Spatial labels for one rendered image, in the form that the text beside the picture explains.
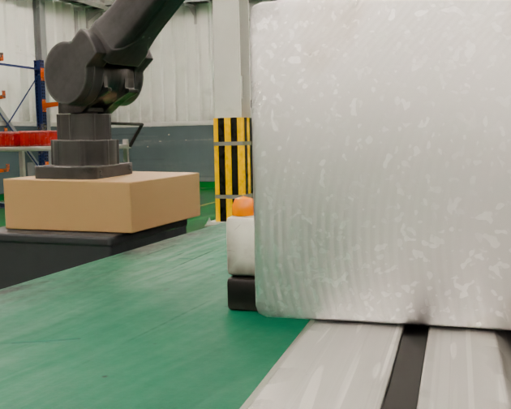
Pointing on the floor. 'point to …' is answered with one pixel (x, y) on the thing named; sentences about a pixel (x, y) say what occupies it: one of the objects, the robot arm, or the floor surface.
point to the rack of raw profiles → (17, 109)
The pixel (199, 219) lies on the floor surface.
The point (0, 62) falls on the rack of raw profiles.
